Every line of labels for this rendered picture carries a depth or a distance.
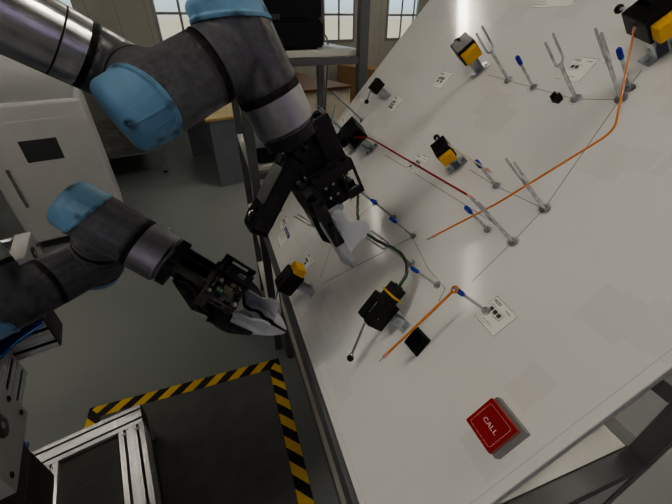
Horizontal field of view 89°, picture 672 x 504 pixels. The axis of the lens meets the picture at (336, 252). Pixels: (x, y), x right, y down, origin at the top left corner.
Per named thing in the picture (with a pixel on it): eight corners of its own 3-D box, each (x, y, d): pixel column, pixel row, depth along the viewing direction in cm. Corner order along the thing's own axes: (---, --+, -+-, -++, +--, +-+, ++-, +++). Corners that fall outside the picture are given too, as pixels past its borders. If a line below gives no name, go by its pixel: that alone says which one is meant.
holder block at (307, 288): (289, 307, 99) (260, 296, 93) (315, 277, 96) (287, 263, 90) (292, 318, 95) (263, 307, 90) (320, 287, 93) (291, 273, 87)
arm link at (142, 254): (123, 273, 50) (157, 232, 55) (152, 289, 52) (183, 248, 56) (124, 255, 44) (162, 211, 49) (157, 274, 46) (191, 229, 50)
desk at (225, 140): (219, 188, 381) (205, 119, 340) (190, 155, 473) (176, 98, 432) (276, 175, 411) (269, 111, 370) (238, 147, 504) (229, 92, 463)
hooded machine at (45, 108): (130, 230, 304) (47, 17, 216) (35, 253, 274) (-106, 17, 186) (123, 198, 360) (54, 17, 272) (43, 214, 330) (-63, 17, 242)
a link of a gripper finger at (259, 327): (288, 344, 52) (235, 314, 50) (274, 349, 57) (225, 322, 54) (296, 326, 54) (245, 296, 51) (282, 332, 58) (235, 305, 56)
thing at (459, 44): (475, 51, 88) (457, 23, 83) (492, 67, 81) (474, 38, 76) (459, 65, 91) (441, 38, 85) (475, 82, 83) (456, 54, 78)
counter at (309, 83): (285, 113, 683) (282, 68, 638) (351, 143, 519) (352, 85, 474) (248, 118, 649) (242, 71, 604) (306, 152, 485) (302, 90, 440)
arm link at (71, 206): (84, 201, 52) (87, 166, 47) (151, 241, 55) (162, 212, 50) (41, 235, 47) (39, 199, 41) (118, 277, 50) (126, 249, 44)
